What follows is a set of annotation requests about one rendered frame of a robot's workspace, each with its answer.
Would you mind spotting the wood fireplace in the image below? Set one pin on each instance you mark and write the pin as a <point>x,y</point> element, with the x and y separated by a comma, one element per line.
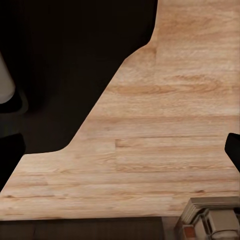
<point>214,218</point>

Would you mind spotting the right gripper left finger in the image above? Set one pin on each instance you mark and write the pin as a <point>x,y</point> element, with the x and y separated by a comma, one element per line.
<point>12,149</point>

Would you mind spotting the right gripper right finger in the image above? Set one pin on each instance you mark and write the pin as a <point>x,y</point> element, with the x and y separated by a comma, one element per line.
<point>232,148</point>

